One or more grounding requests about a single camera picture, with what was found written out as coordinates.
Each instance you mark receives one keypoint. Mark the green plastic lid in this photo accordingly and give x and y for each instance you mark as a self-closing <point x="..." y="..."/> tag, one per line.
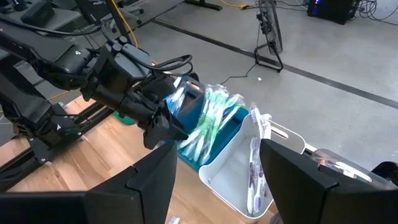
<point x="124" y="119"/>

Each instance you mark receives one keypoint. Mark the purple toothbrush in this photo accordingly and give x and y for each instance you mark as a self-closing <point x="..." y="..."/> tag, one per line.
<point x="252" y="186"/>
<point x="261" y="124"/>

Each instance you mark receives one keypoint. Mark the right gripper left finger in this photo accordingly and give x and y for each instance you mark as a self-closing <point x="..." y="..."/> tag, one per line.
<point x="140" y="193"/>

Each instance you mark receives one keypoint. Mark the teal plastic bin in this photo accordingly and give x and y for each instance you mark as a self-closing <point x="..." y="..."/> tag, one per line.
<point x="231" y="132"/>

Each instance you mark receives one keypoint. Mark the black desk foot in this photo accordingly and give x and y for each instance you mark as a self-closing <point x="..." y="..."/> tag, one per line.
<point x="203" y="4"/>

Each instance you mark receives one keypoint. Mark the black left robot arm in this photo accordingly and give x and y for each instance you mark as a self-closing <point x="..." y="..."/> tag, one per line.
<point x="46" y="56"/>

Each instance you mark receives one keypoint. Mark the grey desk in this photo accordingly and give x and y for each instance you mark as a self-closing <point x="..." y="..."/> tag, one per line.
<point x="62" y="18"/>

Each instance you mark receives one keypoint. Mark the green toothbrush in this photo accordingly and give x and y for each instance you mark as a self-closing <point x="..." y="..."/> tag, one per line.
<point x="189" y="138"/>
<point x="199" y="149"/>
<point x="214" y="133"/>
<point x="231" y="109"/>

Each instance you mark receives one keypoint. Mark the black floor fan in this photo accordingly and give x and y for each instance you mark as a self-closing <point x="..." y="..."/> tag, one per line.
<point x="270" y="28"/>

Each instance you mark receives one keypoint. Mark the black computer tower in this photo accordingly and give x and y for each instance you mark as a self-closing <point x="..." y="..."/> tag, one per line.
<point x="332" y="11"/>

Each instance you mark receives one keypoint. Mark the black box on desk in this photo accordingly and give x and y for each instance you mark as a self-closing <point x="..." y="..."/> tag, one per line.
<point x="37" y="14"/>

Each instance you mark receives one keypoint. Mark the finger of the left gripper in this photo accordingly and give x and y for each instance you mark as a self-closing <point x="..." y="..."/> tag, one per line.
<point x="157" y="133"/>
<point x="175" y="130"/>

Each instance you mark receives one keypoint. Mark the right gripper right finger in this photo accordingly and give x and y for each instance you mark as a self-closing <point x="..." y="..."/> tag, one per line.
<point x="311" y="196"/>

